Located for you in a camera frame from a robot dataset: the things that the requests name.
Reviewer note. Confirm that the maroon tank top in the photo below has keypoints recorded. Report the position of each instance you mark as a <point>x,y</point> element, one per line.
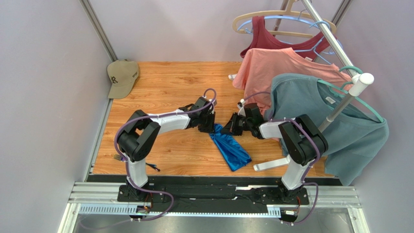
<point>262,39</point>

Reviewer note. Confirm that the blue cloth napkin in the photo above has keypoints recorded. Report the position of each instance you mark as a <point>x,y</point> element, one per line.
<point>233,153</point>

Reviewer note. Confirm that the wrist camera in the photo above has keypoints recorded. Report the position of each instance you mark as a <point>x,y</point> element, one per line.
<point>202,105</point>
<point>249,110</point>

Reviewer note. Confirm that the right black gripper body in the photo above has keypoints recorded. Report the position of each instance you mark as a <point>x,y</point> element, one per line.
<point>235,122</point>

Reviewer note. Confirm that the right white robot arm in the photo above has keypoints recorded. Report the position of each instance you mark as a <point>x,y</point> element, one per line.
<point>303,141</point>

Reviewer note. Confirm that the light blue hanger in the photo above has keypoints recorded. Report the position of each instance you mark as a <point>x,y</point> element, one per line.
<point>329,50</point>

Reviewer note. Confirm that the salmon pink t-shirt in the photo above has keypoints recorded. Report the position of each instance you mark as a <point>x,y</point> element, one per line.
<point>260,66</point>

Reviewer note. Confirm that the beige baseball cap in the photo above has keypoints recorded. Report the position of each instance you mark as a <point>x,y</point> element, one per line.
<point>122,75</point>

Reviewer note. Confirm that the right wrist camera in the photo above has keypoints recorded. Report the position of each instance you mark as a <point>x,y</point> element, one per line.
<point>249,110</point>

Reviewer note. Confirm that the teal green hanger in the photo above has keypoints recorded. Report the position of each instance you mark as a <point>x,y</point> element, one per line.
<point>351,91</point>

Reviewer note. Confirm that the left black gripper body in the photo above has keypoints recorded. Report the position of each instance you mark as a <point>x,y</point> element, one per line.
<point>207,123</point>

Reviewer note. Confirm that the teal t-shirt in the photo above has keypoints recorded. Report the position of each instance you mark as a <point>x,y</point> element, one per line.
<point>354,138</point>

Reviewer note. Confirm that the beige wooden hanger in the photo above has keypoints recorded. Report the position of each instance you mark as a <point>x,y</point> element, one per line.
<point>285,13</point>

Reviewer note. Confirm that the black fork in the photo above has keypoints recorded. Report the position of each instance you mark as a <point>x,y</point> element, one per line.
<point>122,159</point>

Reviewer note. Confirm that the aluminium frame rail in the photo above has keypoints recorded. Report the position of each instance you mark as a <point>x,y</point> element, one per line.
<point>101,198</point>

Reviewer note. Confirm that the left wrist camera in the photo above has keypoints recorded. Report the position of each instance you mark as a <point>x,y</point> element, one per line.
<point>202,105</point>

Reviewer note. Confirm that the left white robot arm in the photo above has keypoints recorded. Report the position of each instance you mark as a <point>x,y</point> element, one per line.
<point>135,139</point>

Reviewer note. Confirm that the metal clothes rack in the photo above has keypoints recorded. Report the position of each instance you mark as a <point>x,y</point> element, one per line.
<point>337,47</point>

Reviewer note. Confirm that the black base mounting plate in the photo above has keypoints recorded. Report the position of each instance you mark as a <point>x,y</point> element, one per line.
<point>186,187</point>

